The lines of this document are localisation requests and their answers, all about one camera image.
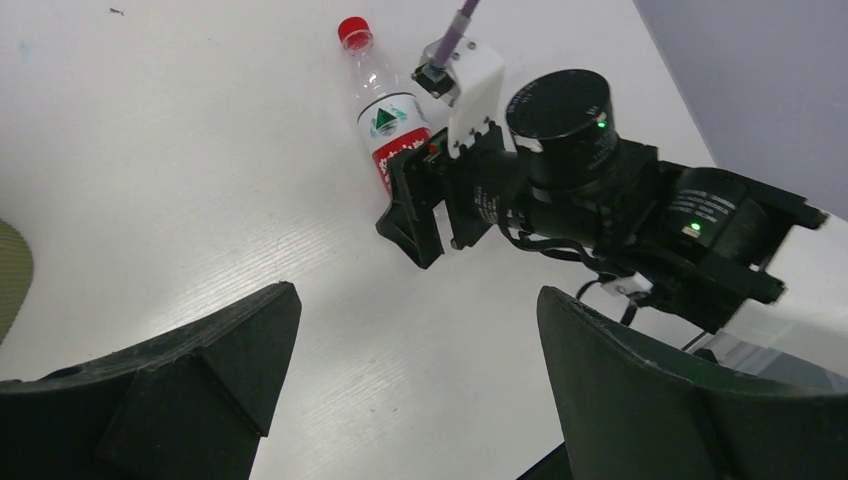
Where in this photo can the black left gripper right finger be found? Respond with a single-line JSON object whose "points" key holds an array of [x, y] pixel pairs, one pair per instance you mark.
{"points": [[632, 407]]}

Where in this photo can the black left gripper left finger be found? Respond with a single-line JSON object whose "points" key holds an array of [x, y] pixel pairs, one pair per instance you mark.
{"points": [[191, 403]]}

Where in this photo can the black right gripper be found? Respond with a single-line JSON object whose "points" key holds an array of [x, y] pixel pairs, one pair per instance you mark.
{"points": [[473, 186]]}

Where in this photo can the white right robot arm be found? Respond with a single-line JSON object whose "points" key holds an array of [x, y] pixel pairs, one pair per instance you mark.
{"points": [[725, 252]]}

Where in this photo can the green plastic mesh bin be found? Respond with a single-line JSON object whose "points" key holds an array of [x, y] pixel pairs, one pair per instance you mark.
{"points": [[17, 270]]}

